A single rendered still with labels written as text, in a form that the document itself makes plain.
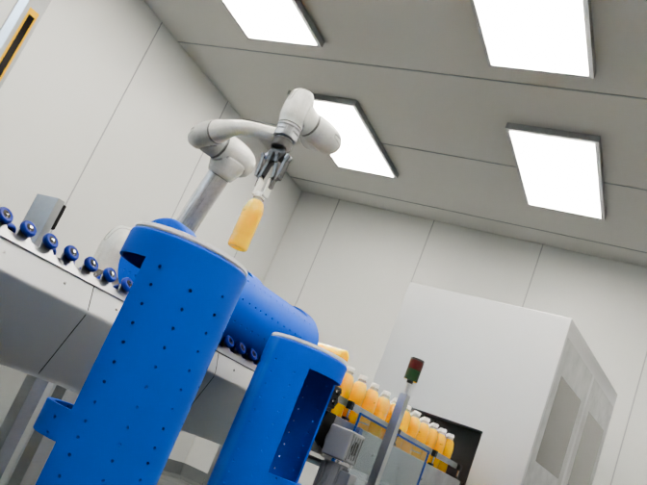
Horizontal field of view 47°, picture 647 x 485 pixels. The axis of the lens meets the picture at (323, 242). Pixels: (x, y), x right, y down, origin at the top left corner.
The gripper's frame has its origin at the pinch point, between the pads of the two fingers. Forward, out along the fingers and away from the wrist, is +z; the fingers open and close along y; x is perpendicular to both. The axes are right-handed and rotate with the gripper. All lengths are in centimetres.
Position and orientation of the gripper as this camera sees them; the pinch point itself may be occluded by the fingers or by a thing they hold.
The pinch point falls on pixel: (263, 188)
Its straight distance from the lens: 263.9
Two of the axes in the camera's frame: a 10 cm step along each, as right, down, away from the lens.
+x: 4.7, 4.3, 7.7
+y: 8.1, 1.4, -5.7
